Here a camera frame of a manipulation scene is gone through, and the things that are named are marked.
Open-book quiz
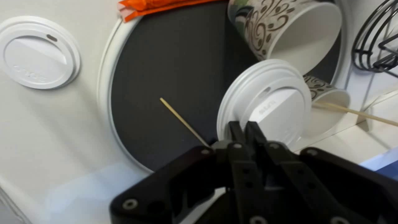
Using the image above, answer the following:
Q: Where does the patterned paper cup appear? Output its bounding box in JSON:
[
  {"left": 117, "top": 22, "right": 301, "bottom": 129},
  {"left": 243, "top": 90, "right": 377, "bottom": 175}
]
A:
[
  {"left": 227, "top": 0, "right": 344, "bottom": 77},
  {"left": 304, "top": 73, "right": 352, "bottom": 140}
]

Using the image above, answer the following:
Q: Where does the black wire paper towel holder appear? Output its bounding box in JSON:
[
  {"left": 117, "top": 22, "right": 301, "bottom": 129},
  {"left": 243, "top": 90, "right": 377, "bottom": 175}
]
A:
[{"left": 351, "top": 0, "right": 398, "bottom": 78}]

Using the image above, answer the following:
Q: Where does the white plastic cup lid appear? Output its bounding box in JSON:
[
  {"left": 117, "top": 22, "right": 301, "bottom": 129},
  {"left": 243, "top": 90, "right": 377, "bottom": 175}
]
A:
[
  {"left": 216, "top": 57, "right": 314, "bottom": 146},
  {"left": 0, "top": 15, "right": 83, "bottom": 90}
]

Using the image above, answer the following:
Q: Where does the wooden chopstick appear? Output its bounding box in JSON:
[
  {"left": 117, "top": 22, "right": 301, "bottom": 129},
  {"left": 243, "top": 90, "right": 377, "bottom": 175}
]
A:
[
  {"left": 311, "top": 100, "right": 398, "bottom": 128},
  {"left": 158, "top": 95, "right": 214, "bottom": 149}
]

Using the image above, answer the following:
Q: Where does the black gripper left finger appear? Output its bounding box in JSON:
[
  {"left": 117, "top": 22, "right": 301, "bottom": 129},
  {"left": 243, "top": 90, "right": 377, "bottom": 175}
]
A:
[{"left": 110, "top": 119, "right": 250, "bottom": 224}]

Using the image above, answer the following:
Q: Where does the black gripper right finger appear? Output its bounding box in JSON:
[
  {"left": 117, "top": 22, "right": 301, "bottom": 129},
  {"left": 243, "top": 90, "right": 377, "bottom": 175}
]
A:
[{"left": 244, "top": 119, "right": 398, "bottom": 224}]

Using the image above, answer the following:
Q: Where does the orange plastic tool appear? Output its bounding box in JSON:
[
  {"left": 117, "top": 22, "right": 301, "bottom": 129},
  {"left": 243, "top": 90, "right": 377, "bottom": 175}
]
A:
[{"left": 119, "top": 0, "right": 222, "bottom": 23}]

